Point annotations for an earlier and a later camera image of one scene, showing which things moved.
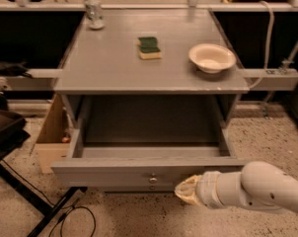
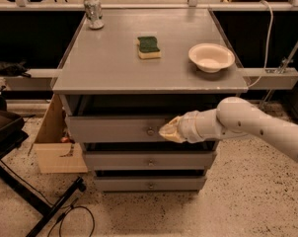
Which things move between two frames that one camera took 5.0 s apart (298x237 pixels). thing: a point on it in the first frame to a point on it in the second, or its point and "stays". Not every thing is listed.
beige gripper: x=206 y=190 to x=187 y=127
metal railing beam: x=36 y=80 stays
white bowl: x=212 y=57 stays
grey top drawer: x=141 y=159 to x=138 y=128
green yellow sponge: x=149 y=48 stays
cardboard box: x=53 y=144 stays
